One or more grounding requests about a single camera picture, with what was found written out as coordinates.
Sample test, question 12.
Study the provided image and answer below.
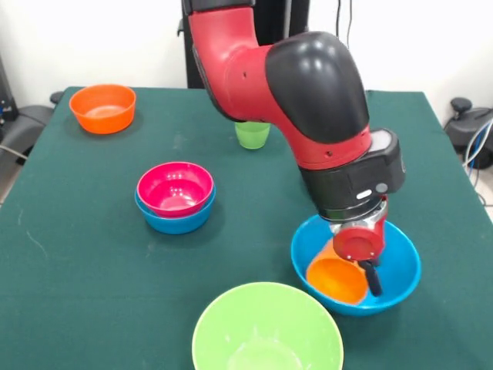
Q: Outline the large green bowl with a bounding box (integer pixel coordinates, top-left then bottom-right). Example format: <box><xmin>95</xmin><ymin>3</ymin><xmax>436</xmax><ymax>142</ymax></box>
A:
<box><xmin>191</xmin><ymin>281</ymin><xmax>344</xmax><ymax>370</ymax></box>

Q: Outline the large light blue bowl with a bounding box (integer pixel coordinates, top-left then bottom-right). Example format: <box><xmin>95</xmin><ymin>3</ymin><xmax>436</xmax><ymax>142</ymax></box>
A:
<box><xmin>290</xmin><ymin>214</ymin><xmax>422</xmax><ymax>318</ymax></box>

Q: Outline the small pink bowl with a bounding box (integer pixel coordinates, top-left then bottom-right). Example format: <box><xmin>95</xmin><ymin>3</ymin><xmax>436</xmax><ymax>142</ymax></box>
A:
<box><xmin>136</xmin><ymin>161</ymin><xmax>215</xmax><ymax>219</ymax></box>

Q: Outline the orange bowl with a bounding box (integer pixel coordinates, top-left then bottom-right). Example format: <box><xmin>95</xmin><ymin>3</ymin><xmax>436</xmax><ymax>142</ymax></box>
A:
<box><xmin>69</xmin><ymin>83</ymin><xmax>137</xmax><ymax>135</ymax></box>

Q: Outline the black pedestal leg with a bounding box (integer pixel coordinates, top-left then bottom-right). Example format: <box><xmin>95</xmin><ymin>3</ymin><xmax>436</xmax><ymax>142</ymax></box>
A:
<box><xmin>442</xmin><ymin>96</ymin><xmax>493</xmax><ymax>170</ymax></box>
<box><xmin>0</xmin><ymin>90</ymin><xmax>65</xmax><ymax>155</ymax></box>

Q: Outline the floor cable tangle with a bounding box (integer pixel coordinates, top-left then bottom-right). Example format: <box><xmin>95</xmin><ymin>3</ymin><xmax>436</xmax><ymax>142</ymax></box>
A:
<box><xmin>464</xmin><ymin>117</ymin><xmax>493</xmax><ymax>205</ymax></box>

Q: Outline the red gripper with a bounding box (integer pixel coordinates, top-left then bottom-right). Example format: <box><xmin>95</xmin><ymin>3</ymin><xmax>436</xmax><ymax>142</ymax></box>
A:
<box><xmin>331</xmin><ymin>214</ymin><xmax>388</xmax><ymax>298</ymax></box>

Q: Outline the small light blue bowl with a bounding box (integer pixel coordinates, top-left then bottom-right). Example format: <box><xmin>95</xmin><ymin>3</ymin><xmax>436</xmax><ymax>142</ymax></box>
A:
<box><xmin>134</xmin><ymin>184</ymin><xmax>217</xmax><ymax>235</ymax></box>

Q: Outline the black cable with plug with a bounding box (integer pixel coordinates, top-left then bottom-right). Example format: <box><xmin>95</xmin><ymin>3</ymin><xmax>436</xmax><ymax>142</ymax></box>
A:
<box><xmin>334</xmin><ymin>0</ymin><xmax>357</xmax><ymax>49</ymax></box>

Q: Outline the green cup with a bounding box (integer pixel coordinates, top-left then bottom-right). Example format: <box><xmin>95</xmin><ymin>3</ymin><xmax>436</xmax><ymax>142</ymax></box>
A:
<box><xmin>234</xmin><ymin>121</ymin><xmax>270</xmax><ymax>150</ymax></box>

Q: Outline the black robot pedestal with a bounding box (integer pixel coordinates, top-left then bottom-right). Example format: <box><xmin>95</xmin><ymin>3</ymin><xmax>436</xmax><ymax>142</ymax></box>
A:
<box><xmin>176</xmin><ymin>0</ymin><xmax>311</xmax><ymax>90</ymax></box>

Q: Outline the orange cup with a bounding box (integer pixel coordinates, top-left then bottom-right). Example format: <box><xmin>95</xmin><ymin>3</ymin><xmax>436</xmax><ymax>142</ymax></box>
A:
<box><xmin>306</xmin><ymin>237</ymin><xmax>370</xmax><ymax>306</ymax></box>

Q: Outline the dark green table cloth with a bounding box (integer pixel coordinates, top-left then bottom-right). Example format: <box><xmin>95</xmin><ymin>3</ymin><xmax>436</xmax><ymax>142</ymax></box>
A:
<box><xmin>0</xmin><ymin>86</ymin><xmax>493</xmax><ymax>370</ymax></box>

